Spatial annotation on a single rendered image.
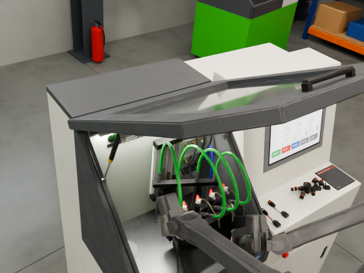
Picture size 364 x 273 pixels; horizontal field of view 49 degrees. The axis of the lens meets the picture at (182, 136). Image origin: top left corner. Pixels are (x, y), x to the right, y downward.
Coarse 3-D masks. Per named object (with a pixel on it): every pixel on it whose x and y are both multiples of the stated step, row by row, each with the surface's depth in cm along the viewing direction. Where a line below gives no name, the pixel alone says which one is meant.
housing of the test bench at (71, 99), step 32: (160, 64) 197; (192, 64) 208; (224, 64) 212; (64, 96) 164; (96, 96) 166; (128, 96) 169; (64, 128) 165; (64, 160) 179; (64, 192) 195; (64, 224) 215
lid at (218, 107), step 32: (352, 64) 128; (160, 96) 166; (192, 96) 155; (224, 96) 132; (256, 96) 115; (288, 96) 89; (320, 96) 87; (352, 96) 94; (96, 128) 129; (128, 128) 109; (160, 128) 94; (192, 128) 86; (224, 128) 84
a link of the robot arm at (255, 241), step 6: (252, 234) 131; (258, 234) 130; (246, 240) 133; (252, 240) 130; (258, 240) 130; (264, 240) 131; (246, 246) 133; (252, 246) 130; (258, 246) 130; (264, 246) 131; (252, 252) 132; (258, 252) 130
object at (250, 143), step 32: (256, 64) 196; (288, 64) 200; (320, 64) 204; (256, 128) 184; (256, 160) 192; (320, 160) 226; (256, 192) 200; (352, 192) 217; (288, 256) 209; (320, 256) 246
